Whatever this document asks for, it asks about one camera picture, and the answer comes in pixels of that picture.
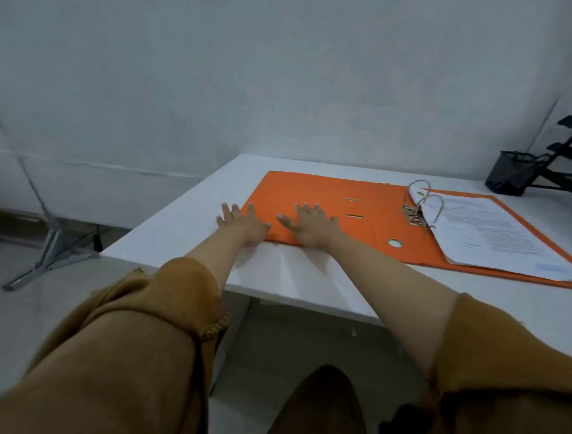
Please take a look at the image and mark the person's left forearm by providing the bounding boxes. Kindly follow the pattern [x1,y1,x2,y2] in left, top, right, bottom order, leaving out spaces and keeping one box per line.
[185,231,252,298]

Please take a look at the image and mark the brown sleeve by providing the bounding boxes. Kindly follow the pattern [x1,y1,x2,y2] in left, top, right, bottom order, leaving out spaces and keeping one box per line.
[380,293,572,434]
[0,257,229,434]

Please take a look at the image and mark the brown left sleeve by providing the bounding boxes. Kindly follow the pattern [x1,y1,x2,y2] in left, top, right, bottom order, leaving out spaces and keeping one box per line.
[0,257,229,434]

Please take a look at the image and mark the person's right hand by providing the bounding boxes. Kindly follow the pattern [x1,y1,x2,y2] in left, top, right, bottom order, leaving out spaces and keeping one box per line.
[276,203,343,249]

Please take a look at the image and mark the person's left hand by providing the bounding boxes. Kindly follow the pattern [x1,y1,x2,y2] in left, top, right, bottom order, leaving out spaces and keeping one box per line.
[216,202,272,247]

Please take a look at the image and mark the person's right forearm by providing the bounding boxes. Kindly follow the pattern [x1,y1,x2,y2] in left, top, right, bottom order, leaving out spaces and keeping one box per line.
[319,230,461,379]

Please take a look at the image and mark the stack of white papers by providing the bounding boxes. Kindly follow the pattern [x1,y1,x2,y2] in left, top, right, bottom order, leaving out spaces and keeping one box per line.
[409,187,572,283]

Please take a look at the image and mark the grey metal table leg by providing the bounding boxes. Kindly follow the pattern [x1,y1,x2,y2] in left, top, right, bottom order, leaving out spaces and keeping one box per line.
[0,120,108,292]

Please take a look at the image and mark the white wall conduit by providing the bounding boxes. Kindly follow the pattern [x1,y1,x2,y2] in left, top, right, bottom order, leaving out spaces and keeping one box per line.
[527,94,563,155]

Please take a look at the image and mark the black mesh pen holder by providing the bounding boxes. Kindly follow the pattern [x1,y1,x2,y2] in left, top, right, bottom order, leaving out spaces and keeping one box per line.
[484,150,553,197]

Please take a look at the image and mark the black metal tray rack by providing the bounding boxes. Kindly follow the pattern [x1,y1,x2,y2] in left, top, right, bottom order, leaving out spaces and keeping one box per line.
[531,115,572,193]

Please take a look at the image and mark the orange lever arch binder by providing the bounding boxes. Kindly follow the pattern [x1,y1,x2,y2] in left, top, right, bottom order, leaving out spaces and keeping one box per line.
[241,170,572,289]

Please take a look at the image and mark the person's dark trousers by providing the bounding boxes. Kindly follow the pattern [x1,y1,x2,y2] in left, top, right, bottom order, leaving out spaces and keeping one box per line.
[268,365,367,434]

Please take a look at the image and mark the brown right sleeve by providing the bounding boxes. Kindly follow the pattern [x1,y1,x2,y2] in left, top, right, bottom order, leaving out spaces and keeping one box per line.
[380,293,572,434]

